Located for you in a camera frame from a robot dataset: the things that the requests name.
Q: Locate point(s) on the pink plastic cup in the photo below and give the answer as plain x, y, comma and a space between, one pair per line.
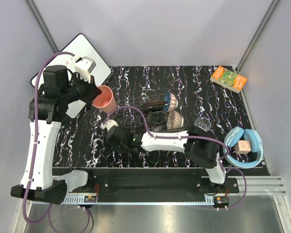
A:
106, 100

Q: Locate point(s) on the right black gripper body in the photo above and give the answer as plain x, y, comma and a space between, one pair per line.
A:
125, 147

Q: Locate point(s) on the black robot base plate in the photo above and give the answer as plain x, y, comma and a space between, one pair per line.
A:
112, 179

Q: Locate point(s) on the blue orange patterned bowl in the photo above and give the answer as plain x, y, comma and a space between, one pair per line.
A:
171, 102

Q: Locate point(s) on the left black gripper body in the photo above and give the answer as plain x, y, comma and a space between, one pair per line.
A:
81, 89

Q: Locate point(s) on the light blue headphones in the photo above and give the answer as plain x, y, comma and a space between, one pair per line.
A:
238, 133

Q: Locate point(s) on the red floral plate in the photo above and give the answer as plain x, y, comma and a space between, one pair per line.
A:
153, 104

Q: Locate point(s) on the orange green book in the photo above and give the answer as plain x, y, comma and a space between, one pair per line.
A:
228, 79

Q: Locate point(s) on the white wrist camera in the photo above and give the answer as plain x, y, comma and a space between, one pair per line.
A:
109, 124
84, 66

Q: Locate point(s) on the clear drinking glass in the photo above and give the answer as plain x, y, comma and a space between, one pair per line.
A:
203, 123

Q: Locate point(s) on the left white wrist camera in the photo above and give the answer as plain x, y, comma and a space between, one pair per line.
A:
84, 66

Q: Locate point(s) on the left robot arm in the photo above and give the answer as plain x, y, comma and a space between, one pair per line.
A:
38, 183

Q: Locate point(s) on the small pink white plug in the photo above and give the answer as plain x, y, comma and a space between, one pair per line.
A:
242, 147

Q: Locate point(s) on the brown patterned ceramic bowl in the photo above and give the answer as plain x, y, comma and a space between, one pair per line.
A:
175, 120

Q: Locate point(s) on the clear glass square plate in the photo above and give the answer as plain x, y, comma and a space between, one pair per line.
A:
157, 121

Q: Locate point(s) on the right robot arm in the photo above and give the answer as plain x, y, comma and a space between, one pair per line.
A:
194, 143

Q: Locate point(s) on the wire dish rack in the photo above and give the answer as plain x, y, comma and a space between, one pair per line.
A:
130, 119

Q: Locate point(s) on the white whiteboard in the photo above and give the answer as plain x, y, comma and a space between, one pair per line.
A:
68, 82

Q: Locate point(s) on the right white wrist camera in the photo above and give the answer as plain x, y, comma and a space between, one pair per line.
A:
109, 124

